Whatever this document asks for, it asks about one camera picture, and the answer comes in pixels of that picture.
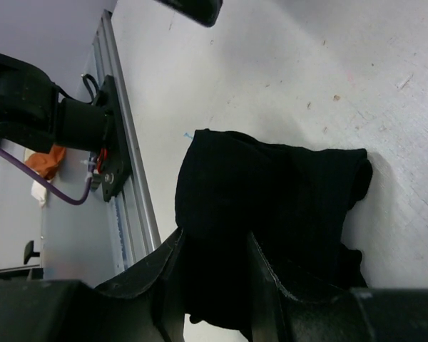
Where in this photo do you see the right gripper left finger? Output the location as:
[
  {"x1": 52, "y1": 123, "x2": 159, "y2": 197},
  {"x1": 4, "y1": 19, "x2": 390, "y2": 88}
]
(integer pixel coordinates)
[{"x1": 95, "y1": 228, "x2": 185, "y2": 341}]

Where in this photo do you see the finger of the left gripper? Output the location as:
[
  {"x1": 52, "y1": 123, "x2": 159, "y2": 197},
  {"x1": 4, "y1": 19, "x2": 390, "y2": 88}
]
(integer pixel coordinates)
[{"x1": 158, "y1": 0, "x2": 223, "y2": 27}]

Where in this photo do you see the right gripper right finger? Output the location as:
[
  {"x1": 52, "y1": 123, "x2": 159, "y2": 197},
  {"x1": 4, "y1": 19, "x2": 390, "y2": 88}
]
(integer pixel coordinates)
[{"x1": 247, "y1": 233, "x2": 352, "y2": 341}]

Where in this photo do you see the black underwear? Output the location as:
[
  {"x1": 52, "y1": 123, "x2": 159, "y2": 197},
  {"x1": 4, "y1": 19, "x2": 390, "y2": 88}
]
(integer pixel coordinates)
[{"x1": 175, "y1": 129, "x2": 373, "y2": 338}]

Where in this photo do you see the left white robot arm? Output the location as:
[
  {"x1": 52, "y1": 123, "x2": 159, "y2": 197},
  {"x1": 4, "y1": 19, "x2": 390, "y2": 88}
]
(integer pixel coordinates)
[{"x1": 0, "y1": 53, "x2": 124, "y2": 153}]

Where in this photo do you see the orange and white cloth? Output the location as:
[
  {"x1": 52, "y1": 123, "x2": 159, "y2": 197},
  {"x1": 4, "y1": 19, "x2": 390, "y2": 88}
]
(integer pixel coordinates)
[{"x1": 24, "y1": 145, "x2": 66, "y2": 208}]

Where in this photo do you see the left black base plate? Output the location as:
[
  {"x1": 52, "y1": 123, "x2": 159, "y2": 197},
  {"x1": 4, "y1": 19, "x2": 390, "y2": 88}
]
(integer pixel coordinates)
[{"x1": 95, "y1": 75, "x2": 132, "y2": 202}]

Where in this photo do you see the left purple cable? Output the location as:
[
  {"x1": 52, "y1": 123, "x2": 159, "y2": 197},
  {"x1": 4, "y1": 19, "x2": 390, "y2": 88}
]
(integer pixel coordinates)
[{"x1": 0, "y1": 141, "x2": 93, "y2": 206}]

